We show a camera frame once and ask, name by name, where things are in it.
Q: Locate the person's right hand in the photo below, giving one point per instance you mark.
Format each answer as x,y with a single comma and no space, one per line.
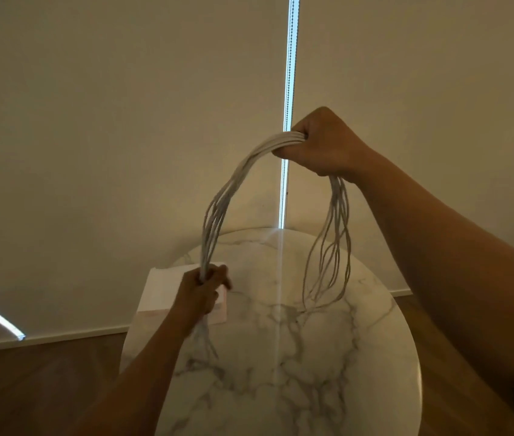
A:
329,145

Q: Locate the person's left hand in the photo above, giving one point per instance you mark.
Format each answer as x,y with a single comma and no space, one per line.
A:
195,297

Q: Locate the white pink box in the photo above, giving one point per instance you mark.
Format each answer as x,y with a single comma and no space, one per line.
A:
161,290

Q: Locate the person's left forearm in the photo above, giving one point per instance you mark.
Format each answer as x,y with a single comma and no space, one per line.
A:
134,390

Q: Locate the person's right forearm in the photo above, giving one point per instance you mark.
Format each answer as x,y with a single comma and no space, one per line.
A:
457,267

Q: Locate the round marble table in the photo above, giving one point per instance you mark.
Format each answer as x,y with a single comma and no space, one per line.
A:
261,358

